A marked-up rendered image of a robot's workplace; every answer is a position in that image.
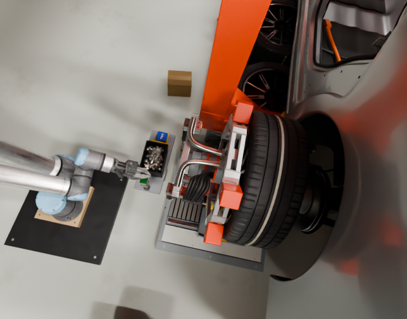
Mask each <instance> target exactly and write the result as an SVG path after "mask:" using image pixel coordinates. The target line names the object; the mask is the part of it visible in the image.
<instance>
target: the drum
mask: <svg viewBox="0 0 407 319"><path fill-rule="evenodd" d="M191 159H203V160H211V161H217V162H220V161H221V160H222V161H223V159H222V158H220V156H218V155H214V154H210V153H204V152H202V153H199V152H196V151H193V152H192V155H191ZM202 170H206V171H209V172H214V177H213V179H210V182H213V183H216V184H221V179H222V175H223V171H220V170H219V169H218V168H217V167H214V166H206V165H189V169H188V172H187V173H188V174H187V175H188V176H192V177H193V176H195V175H198V174H201V171H202Z"/></svg>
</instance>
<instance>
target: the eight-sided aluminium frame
mask: <svg viewBox="0 0 407 319"><path fill-rule="evenodd" d="M229 129H230V132H229ZM246 136H247V127H246V125H245V124H243V123H239V122H234V121H233V120H232V114H231V115H230V116H229V120H228V122H227V124H226V127H225V129H224V131H223V133H222V136H221V141H220V145H219V148H218V149H219V150H222V148H223V144H224V142H227V144H228V145H229V148H228V151H227V158H226V162H225V168H224V169H223V175H222V179H221V184H222V182H225V183H228V184H234V185H238V183H239V179H240V176H241V165H242V157H243V152H244V145H245V140H246ZM235 139H239V145H238V152H237V159H236V161H235V168H234V170H231V169H230V166H231V162H232V155H233V151H234V144H235ZM221 184H217V186H216V192H215V194H212V192H213V185H214V183H213V182H211V183H210V189H209V193H208V196H207V200H206V203H207V204H206V218H205V221H204V222H205V225H206V224H207V223H209V222H210V223H215V224H219V225H221V224H224V223H225V221H226V219H227V214H228V212H229V208H226V207H223V210H219V207H220V205H219V200H218V195H219V192H220V188H221ZM211 204H212V205H213V209H212V212H211ZM210 212H211V213H210Z"/></svg>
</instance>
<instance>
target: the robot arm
mask: <svg viewBox="0 0 407 319"><path fill-rule="evenodd" d="M0 163H4V164H7V165H10V166H7V165H2V164H0V185H5V186H10V187H17V188H21V189H28V190H33V191H39V192H38V194H37V196H36V200H35V202H36V205H37V207H38V208H39V209H40V210H41V211H42V212H44V213H46V214H49V215H52V216H53V217H54V218H55V219H57V220H59V221H61V222H69V221H72V220H74V219H76V217H78V216H79V214H81V212H82V209H83V206H84V204H83V201H84V200H86V199H87V197H88V194H89V189H90V186H91V180H92V176H93V172H94V170H99V171H102V172H107V173H109V172H115V173H116V174H117V175H118V177H120V178H123V176H126V177H127V178H129V179H131V180H139V179H143V178H148V177H150V176H151V174H150V173H149V172H148V171H147V168H142V167H141V166H140V165H138V162H136V161H132V160H130V159H128V160H127V161H126V162H125V163H124V162H122V161H119V160H118V159H116V158H115V157H114V156H112V155H109V154H105V153H101V152H98V151H94V150H91V149H88V148H86V147H81V148H80V149H79V150H78V152H77V155H76V157H75V158H73V157H71V156H68V155H62V154H56V155H54V156H50V157H48V156H46V155H44V154H41V153H38V152H37V151H34V150H32V149H29V148H27V147H24V146H21V145H19V144H17V143H15V142H12V141H9V140H7V139H5V138H2V137H0ZM136 172H142V173H145V175H144V174H142V175H141V174H140V173H136Z"/></svg>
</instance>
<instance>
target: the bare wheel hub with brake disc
mask: <svg viewBox="0 0 407 319"><path fill-rule="evenodd" d="M327 198H328V187H327V181H326V178H325V176H324V174H323V173H322V172H321V171H320V170H317V169H313V168H311V173H310V176H309V177H308V179H307V185H306V190H305V193H304V198H303V201H302V205H301V207H300V210H299V214H298V216H297V218H296V221H295V222H294V226H295V227H296V228H297V229H298V230H301V231H305V232H309V231H311V230H313V229H314V228H315V227H316V226H317V225H318V224H319V223H320V221H321V219H322V217H323V214H324V212H325V208H326V205H327Z"/></svg>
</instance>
